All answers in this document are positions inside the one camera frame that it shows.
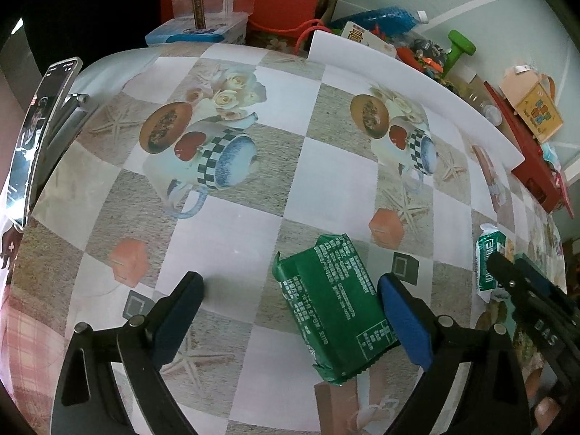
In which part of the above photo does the large red carton box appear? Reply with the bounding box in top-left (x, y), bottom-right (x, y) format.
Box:
top-left (160, 0), bottom-right (336, 47)

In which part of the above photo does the light blue face mask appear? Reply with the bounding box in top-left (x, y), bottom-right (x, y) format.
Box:
top-left (540, 142), bottom-right (563, 169)

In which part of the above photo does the pile of small toys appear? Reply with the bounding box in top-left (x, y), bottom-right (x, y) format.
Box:
top-left (393, 37), bottom-right (450, 79)

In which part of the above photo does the small clear plastic bottle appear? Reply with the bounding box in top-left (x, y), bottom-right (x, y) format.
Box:
top-left (457, 76), bottom-right (505, 126)

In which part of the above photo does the smartphone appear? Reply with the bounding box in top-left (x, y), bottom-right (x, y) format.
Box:
top-left (7, 57), bottom-right (83, 230)

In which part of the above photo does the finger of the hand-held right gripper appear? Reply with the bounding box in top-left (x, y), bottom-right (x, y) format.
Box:
top-left (517, 254), bottom-right (567, 304)
top-left (487, 251), bottom-right (529, 293)

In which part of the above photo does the yellow wooden handle box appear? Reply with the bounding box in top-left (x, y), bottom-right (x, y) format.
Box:
top-left (499, 65), bottom-right (565, 144)

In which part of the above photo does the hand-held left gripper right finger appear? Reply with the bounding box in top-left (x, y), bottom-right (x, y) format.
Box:
top-left (377, 273), bottom-right (531, 435)

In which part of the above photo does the green dumbbell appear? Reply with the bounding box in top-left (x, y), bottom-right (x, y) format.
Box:
top-left (441, 30), bottom-right (477, 79)

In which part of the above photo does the cream card box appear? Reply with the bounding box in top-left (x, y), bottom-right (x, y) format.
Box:
top-left (339, 21), bottom-right (398, 58)

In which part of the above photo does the dark green snack packet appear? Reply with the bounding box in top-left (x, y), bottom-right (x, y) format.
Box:
top-left (271, 233), bottom-right (402, 387)

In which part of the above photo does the green and white snack packet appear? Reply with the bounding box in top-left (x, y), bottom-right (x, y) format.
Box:
top-left (475, 223), bottom-right (514, 303)

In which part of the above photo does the clear plastic box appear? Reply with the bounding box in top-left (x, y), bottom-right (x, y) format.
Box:
top-left (171, 0), bottom-right (257, 31)

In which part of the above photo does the pink printed cloth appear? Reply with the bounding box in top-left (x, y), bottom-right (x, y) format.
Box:
top-left (0, 181), bottom-right (64, 418)

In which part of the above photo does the red gift box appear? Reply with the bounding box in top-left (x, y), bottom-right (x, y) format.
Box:
top-left (481, 80), bottom-right (563, 215)

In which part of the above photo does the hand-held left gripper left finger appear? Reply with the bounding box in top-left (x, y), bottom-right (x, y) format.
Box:
top-left (54, 271), bottom-right (204, 435)

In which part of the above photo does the blue plastic bag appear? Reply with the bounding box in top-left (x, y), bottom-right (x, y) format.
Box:
top-left (327, 6), bottom-right (430, 33)

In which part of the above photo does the metal phone stand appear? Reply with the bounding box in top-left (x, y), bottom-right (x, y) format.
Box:
top-left (45, 93), bottom-right (99, 155)

